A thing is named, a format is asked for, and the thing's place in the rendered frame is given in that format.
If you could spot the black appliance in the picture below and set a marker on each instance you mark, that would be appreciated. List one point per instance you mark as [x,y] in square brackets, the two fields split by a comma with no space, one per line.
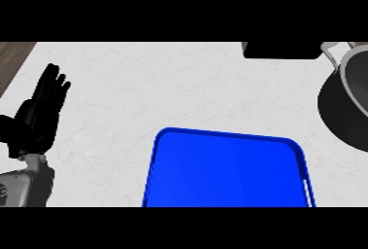
[281,50]

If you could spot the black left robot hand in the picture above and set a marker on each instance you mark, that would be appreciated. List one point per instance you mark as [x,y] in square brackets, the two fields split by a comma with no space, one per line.
[36,108]

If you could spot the blue tray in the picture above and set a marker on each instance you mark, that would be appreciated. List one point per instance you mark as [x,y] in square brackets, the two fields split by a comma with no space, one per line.
[225,171]

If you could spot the dark grey pot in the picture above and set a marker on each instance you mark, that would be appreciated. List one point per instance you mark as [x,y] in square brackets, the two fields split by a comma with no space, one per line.
[348,100]

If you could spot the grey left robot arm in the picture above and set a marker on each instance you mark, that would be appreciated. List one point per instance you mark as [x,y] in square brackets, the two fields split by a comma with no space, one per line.
[28,186]

